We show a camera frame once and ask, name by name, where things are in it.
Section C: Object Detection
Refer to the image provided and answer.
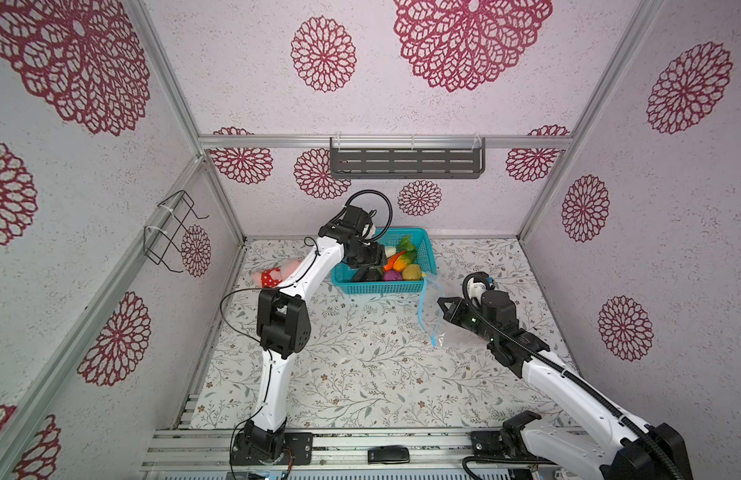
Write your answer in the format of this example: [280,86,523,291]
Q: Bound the black wire wall rack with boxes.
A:
[142,190,212,278]

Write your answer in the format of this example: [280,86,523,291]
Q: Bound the orange carrot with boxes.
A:
[383,252,403,272]

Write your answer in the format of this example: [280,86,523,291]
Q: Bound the yellow green potato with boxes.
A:
[401,263,422,281]

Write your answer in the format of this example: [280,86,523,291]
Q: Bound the small black device on rail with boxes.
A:
[368,446,410,465]

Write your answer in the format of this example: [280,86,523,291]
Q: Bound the white radish with leaves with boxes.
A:
[384,235,416,258]

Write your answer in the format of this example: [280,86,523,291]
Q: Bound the clear zip top bag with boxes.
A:
[415,272,497,349]

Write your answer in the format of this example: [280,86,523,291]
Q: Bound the purple onion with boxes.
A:
[383,269,403,282]

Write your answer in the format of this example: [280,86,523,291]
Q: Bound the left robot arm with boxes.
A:
[240,205,384,459]

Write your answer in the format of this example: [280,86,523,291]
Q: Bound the dark eggplant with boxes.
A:
[352,267,384,283]

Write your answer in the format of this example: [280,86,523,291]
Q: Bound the grey wall shelf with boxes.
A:
[328,138,485,180]

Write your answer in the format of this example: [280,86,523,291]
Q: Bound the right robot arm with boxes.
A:
[437,290,693,479]

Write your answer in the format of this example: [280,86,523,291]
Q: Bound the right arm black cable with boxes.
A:
[461,271,689,480]

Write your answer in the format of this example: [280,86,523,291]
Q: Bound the teal plastic basket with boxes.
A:
[330,227,437,295]

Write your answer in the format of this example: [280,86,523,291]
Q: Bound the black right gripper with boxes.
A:
[437,295,497,348]

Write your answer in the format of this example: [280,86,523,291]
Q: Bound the green yellow cucumber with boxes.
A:
[392,250,417,272]

